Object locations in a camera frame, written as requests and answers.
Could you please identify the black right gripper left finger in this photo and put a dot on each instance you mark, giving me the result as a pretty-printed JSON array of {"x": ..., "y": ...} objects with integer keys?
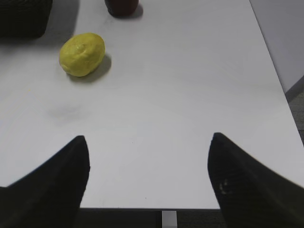
[{"x": 49, "y": 196}]

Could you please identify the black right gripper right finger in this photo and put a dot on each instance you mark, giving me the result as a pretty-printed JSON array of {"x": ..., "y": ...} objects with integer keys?
[{"x": 249, "y": 194}]

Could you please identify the dark woven wicker basket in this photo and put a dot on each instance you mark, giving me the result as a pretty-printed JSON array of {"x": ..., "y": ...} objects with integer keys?
[{"x": 24, "y": 18}]

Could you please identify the grey table leg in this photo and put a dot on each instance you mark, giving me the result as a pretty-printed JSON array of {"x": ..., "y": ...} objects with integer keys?
[{"x": 169, "y": 219}]

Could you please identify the yellow lemon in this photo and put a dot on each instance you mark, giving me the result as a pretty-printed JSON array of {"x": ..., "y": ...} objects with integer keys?
[{"x": 82, "y": 54}]

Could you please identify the dark red apple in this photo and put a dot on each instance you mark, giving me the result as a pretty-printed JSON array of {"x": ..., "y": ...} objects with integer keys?
[{"x": 121, "y": 8}]

